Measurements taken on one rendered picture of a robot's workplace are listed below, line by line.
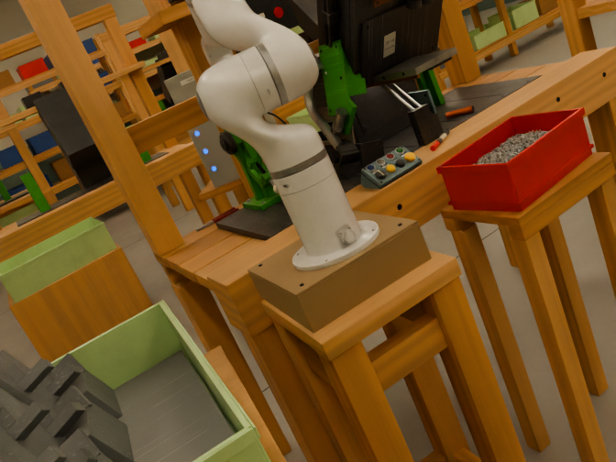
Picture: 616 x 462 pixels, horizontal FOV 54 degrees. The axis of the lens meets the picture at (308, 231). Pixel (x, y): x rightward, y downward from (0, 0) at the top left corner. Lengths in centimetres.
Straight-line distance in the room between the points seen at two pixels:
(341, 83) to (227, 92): 75
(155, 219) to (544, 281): 115
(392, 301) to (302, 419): 56
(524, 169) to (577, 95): 70
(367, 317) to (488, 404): 37
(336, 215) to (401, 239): 13
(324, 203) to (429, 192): 58
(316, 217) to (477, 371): 46
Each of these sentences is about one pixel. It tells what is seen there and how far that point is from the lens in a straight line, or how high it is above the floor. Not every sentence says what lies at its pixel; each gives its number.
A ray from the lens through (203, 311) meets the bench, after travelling 206.
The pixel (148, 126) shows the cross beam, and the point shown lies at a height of 125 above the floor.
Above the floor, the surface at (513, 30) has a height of 26.
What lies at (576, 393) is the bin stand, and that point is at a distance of 169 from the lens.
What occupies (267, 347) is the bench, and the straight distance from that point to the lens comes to 150.
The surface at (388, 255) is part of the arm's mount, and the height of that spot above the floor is 91.
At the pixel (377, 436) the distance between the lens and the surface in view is 124.
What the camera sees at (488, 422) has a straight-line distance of 139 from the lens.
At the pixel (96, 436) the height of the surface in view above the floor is 92.
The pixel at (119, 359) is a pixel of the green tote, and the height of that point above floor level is 90.
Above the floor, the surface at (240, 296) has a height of 86.
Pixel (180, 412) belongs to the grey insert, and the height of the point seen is 85.
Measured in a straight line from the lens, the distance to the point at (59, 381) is 127.
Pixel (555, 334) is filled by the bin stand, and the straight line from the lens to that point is 158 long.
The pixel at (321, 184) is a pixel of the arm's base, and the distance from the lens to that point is 116.
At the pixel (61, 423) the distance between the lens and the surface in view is 111.
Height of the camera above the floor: 137
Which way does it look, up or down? 18 degrees down
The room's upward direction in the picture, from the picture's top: 24 degrees counter-clockwise
